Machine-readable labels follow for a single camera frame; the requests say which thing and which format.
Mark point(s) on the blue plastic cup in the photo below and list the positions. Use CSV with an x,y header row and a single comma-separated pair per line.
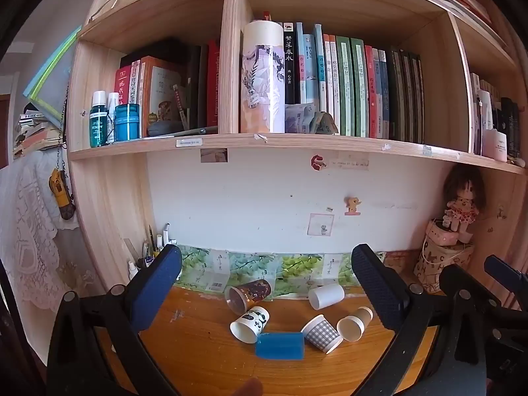
x,y
280,345

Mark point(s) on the row of colourful books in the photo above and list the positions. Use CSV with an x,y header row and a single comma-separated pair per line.
x,y
350,90

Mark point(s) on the white lace curtain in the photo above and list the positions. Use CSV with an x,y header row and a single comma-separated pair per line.
x,y
29,235

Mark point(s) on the wooden bookshelf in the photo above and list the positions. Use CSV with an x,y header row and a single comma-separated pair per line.
x,y
165,12

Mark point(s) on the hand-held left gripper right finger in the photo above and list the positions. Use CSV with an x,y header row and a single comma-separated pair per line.
x,y
381,293

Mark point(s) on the grey checked paper cup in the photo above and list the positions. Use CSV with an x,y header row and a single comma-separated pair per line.
x,y
321,333

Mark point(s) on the cartoon animal wall sticker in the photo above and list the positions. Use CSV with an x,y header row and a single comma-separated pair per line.
x,y
353,205

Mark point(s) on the row of dark slim books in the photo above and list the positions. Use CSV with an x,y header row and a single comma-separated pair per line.
x,y
509,123

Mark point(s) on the row of red and dark books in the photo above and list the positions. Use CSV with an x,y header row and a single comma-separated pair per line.
x,y
165,86

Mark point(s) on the photo wall sticker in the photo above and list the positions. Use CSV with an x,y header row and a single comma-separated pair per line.
x,y
214,155

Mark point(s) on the plain white cup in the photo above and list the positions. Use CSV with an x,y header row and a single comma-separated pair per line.
x,y
326,295

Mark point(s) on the crumpled printed packet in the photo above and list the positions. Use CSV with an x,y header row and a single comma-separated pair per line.
x,y
309,119

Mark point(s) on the teal bottle with white cap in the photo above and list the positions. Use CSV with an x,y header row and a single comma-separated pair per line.
x,y
98,123

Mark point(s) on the grey pouch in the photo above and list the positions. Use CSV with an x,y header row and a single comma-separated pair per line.
x,y
164,128

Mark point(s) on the printed fabric bag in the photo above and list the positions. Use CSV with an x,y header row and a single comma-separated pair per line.
x,y
437,264

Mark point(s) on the white shelf label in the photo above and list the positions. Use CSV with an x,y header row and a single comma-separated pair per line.
x,y
189,142

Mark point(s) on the blue round jar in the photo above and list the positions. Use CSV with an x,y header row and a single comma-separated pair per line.
x,y
127,123

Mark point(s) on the white lotion bottle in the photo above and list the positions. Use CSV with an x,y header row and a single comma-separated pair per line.
x,y
496,145

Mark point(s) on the pen holder with pens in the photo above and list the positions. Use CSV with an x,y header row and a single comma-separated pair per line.
x,y
146,255

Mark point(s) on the tan paper cup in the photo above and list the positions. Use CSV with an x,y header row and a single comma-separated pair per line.
x,y
355,324

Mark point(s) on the white panda print cup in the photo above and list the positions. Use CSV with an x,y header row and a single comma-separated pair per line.
x,y
251,322

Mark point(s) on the dark brown paper cup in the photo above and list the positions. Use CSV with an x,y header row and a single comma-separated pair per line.
x,y
255,291

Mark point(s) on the white printed paper tube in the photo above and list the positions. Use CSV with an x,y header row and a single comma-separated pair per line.
x,y
262,78

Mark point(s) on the small white bottle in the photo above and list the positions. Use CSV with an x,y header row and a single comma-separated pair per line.
x,y
133,271

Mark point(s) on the green blue folder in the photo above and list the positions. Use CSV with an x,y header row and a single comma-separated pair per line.
x,y
49,70

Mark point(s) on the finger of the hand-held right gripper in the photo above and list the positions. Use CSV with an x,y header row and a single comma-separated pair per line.
x,y
506,271
453,277

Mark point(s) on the stack of worn books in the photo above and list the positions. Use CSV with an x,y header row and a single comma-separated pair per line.
x,y
37,136

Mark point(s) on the rag doll with brown hair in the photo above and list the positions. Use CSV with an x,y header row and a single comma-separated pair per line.
x,y
463,198

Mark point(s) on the pink memo wall sticker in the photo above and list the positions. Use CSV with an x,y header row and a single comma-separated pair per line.
x,y
321,225

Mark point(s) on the pink round box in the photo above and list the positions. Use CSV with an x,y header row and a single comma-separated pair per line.
x,y
442,232

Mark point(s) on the grape print paper strip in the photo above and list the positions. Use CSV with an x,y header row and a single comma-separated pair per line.
x,y
297,266

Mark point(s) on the black pen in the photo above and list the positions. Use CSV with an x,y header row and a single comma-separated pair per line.
x,y
198,130

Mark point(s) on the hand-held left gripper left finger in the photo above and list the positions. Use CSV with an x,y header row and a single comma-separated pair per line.
x,y
153,284

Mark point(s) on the red wall sticker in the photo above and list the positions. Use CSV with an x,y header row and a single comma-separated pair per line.
x,y
317,162

